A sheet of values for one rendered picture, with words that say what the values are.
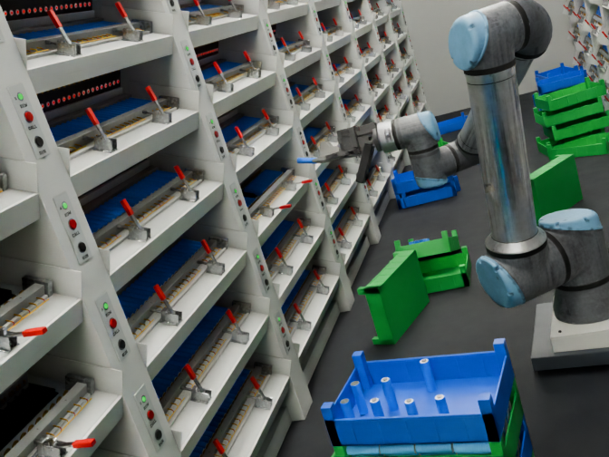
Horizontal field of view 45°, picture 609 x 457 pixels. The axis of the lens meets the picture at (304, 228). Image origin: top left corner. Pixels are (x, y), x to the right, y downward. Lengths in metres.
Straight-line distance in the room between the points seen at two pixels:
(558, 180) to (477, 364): 1.81
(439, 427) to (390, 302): 1.12
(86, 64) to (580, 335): 1.34
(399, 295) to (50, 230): 1.40
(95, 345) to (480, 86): 0.99
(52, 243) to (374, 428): 0.63
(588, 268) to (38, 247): 1.33
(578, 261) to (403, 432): 0.83
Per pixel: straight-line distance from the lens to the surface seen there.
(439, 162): 2.14
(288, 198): 2.34
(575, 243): 1.96
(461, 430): 1.26
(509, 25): 1.70
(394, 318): 2.38
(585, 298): 2.01
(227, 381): 1.71
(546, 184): 3.08
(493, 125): 1.73
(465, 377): 1.44
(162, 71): 1.88
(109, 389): 1.36
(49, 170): 1.29
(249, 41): 2.53
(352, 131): 2.15
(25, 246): 1.31
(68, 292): 1.30
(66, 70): 1.43
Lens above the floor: 1.04
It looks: 15 degrees down
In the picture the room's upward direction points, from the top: 18 degrees counter-clockwise
